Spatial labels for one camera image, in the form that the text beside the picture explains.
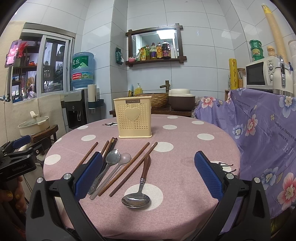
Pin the green stacked cups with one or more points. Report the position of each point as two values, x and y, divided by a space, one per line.
256 50

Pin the translucent plastic spoon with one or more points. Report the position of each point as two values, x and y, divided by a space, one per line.
124 159

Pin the wooden stool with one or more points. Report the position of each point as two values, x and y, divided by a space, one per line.
45 136

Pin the wooden handled steel spoon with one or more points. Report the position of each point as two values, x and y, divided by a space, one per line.
138 199

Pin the black chopstick yellow band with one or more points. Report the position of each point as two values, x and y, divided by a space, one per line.
108 147

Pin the dark soy sauce bottle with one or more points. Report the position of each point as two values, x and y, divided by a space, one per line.
166 50

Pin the yellow roll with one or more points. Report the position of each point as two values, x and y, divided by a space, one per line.
233 73

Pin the window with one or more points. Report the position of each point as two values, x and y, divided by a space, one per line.
42 66

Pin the water dispenser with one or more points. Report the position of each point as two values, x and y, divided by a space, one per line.
79 110

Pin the tall beige roll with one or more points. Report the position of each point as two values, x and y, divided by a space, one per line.
276 32

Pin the white electric kettle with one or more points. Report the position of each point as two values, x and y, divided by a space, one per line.
282 80

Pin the orange oil bottle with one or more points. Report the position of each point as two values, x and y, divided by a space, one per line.
159 51

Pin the cream perforated utensil holder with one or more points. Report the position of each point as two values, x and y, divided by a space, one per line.
133 116

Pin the blue water jug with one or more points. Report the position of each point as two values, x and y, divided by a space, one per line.
82 70

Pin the yellow soap bottle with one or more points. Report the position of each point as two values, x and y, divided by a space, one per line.
138 90

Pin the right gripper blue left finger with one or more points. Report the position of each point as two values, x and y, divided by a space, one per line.
86 174

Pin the cream pot with lid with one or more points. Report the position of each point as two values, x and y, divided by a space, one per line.
34 125

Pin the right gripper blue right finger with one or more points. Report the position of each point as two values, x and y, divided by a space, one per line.
209 176

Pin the purple floral cloth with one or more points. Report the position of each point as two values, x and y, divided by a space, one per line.
262 125

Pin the brown wooden chopstick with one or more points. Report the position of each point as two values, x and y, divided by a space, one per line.
133 170
104 147
87 155
110 183

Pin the bamboo faucet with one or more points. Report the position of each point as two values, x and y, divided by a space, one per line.
166 86

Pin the dark wooden counter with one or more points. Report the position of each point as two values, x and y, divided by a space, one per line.
168 111

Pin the wooden framed mirror shelf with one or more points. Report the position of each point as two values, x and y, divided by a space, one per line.
142 44

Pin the woven basin sink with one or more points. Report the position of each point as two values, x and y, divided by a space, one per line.
159 100

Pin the white brown rice cooker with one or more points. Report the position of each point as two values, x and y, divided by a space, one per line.
181 99

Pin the white microwave oven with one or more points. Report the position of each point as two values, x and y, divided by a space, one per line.
259 74

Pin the left hand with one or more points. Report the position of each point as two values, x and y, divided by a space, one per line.
18 196

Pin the green hanging packet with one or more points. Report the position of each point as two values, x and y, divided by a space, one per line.
118 55

